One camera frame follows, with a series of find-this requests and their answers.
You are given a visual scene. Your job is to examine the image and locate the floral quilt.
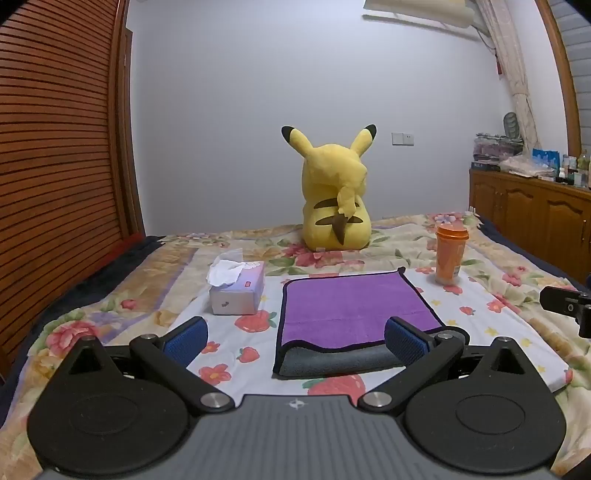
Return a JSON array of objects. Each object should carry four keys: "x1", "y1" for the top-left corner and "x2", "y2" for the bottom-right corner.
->
[{"x1": 0, "y1": 212, "x2": 591, "y2": 462}]

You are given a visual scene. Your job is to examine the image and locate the white tissue box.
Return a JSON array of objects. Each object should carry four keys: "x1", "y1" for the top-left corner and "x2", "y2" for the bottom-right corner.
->
[{"x1": 206, "y1": 248, "x2": 266, "y2": 316}]

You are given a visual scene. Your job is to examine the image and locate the beige curtain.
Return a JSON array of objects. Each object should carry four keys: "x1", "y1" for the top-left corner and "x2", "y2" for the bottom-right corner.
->
[{"x1": 475, "y1": 0, "x2": 542, "y2": 154}]

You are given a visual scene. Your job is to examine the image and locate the blue printed box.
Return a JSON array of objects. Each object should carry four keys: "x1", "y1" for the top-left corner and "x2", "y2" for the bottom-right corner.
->
[{"x1": 532, "y1": 148, "x2": 561, "y2": 175}]

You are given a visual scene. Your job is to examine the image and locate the white strawberry print sheet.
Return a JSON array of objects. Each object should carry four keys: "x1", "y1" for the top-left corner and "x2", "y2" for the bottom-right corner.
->
[{"x1": 99, "y1": 267, "x2": 571, "y2": 401}]

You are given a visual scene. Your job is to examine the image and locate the stack of folded clothes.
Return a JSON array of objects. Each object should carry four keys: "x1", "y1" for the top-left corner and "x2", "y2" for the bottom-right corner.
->
[{"x1": 472, "y1": 133, "x2": 523, "y2": 172}]

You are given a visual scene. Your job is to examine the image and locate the wooden slatted wardrobe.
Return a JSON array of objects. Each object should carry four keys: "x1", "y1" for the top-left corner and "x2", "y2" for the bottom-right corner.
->
[{"x1": 0, "y1": 0, "x2": 147, "y2": 384}]

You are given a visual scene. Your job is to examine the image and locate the dark blue blanket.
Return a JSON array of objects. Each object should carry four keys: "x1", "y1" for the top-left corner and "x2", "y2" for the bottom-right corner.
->
[{"x1": 0, "y1": 234, "x2": 164, "y2": 407}]

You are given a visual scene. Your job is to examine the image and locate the yellow plush toy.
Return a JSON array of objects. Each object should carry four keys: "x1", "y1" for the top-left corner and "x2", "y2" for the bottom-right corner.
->
[{"x1": 280, "y1": 124, "x2": 378, "y2": 252}]

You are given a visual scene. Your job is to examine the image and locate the wooden cabinet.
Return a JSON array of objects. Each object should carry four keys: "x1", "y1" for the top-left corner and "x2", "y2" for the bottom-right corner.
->
[{"x1": 468, "y1": 168, "x2": 591, "y2": 283}]

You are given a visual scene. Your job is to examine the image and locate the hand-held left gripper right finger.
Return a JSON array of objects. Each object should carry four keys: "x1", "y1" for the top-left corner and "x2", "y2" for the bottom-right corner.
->
[{"x1": 359, "y1": 316, "x2": 532, "y2": 414}]

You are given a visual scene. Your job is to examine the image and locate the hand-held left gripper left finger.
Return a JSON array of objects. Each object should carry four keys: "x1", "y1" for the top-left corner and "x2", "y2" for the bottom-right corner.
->
[{"x1": 59, "y1": 316, "x2": 232, "y2": 415}]

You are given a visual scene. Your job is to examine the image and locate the purple towel with grey underside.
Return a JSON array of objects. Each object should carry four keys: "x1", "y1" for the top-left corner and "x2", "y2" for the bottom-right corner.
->
[{"x1": 272, "y1": 268, "x2": 447, "y2": 379}]

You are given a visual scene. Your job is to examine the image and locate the white crumpled cloth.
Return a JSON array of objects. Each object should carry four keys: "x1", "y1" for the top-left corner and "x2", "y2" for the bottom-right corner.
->
[{"x1": 501, "y1": 154, "x2": 557, "y2": 180}]

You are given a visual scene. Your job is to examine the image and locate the white air conditioner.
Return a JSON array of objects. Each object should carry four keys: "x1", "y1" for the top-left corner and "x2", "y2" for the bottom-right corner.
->
[{"x1": 362, "y1": 0, "x2": 477, "y2": 29}]

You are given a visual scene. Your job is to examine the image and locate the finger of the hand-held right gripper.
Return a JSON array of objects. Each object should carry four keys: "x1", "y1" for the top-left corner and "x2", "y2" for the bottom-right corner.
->
[{"x1": 539, "y1": 285, "x2": 591, "y2": 339}]

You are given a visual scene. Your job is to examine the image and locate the orange plastic cup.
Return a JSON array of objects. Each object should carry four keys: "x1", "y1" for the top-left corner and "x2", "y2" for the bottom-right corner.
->
[{"x1": 435, "y1": 225, "x2": 470, "y2": 284}]

